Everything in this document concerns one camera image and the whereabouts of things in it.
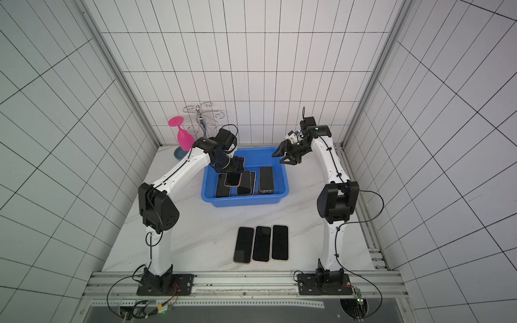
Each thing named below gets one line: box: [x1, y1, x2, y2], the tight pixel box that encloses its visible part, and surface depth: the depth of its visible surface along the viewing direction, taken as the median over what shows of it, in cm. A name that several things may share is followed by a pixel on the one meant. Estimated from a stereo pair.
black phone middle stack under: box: [250, 170, 257, 196], surface depth 102 cm
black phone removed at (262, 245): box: [252, 226, 272, 262], surface depth 84 cm
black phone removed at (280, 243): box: [271, 224, 289, 261], surface depth 83 cm
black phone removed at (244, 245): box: [233, 226, 254, 264], surface depth 85 cm
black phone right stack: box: [257, 166, 274, 196], surface depth 102 cm
